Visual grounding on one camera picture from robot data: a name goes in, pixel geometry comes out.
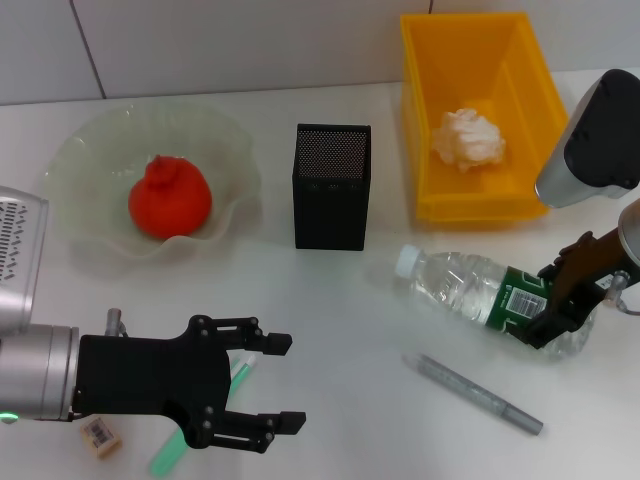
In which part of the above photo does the beige eraser with barcode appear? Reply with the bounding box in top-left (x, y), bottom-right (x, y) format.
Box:
top-left (79, 417), bottom-right (124, 460)

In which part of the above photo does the orange fruit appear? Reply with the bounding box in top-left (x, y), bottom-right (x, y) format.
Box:
top-left (127, 154), bottom-right (213, 239)

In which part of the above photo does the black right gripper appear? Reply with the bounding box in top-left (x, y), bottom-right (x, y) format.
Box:
top-left (519, 227), bottom-right (626, 351)

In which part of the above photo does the left gripper cable with plug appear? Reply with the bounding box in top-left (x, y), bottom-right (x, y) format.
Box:
top-left (104, 308), bottom-right (129, 339)

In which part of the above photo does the clear green-label water bottle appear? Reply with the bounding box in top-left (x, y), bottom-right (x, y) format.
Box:
top-left (393, 243), bottom-right (596, 361)

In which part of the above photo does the green pen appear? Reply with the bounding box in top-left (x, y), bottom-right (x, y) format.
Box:
top-left (148, 352), bottom-right (259, 476)

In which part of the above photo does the yellow plastic bin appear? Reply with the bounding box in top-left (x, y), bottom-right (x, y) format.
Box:
top-left (399, 12), bottom-right (571, 221)

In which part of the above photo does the green glass fruit plate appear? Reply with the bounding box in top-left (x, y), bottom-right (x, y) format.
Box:
top-left (42, 99), bottom-right (264, 261)

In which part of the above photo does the black mesh pen holder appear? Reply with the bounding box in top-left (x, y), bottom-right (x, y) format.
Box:
top-left (291, 123), bottom-right (372, 251)

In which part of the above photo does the gripper cable with plug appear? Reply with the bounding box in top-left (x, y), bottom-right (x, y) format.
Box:
top-left (602, 269), bottom-right (640, 316)
top-left (104, 308), bottom-right (129, 339)

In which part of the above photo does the right gripper cable with plug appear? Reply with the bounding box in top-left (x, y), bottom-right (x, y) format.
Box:
top-left (602, 269), bottom-right (640, 316)

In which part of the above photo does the white paper ball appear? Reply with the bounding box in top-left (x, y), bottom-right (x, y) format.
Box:
top-left (430, 107), bottom-right (507, 174)

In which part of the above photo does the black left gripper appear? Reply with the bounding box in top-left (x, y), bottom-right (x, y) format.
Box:
top-left (74, 314), bottom-right (307, 455)

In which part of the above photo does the grey marker pen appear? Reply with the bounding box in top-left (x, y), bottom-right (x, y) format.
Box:
top-left (417, 353), bottom-right (545, 437)

